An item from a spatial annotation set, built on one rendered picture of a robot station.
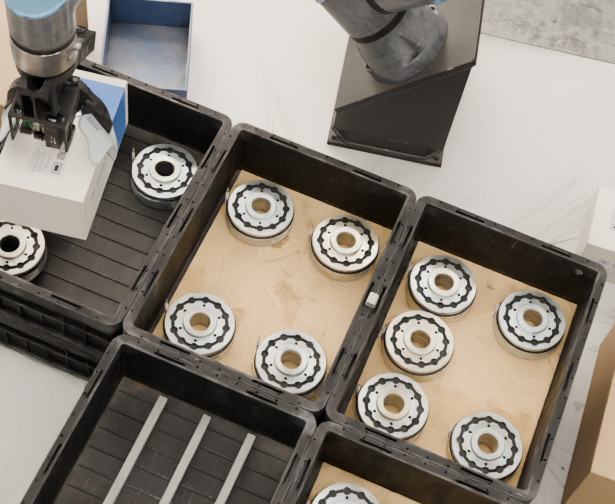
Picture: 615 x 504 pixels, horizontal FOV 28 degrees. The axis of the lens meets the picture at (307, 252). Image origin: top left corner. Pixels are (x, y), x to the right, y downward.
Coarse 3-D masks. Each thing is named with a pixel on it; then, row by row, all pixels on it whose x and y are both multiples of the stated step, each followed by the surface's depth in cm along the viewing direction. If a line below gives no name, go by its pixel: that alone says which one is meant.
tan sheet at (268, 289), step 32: (288, 192) 197; (224, 224) 192; (224, 256) 189; (256, 256) 190; (288, 256) 191; (192, 288) 186; (224, 288) 186; (256, 288) 187; (288, 288) 188; (320, 288) 188; (352, 288) 189; (160, 320) 183; (256, 320) 184; (288, 320) 185; (320, 320) 185
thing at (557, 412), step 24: (456, 216) 186; (480, 216) 186; (408, 240) 182; (528, 240) 185; (576, 264) 184; (600, 264) 184; (384, 288) 179; (600, 288) 182; (360, 336) 174; (576, 336) 178; (576, 360) 175; (336, 384) 169; (336, 408) 167; (360, 432) 166; (384, 432) 166; (552, 432) 169; (432, 456) 165; (480, 480) 164
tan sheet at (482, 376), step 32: (416, 256) 193; (480, 288) 191; (512, 288) 192; (384, 320) 187; (480, 320) 188; (480, 352) 186; (448, 384) 182; (480, 384) 183; (512, 384) 183; (544, 384) 184; (352, 416) 178; (448, 416) 180; (512, 416) 181; (480, 448) 178; (512, 480) 176
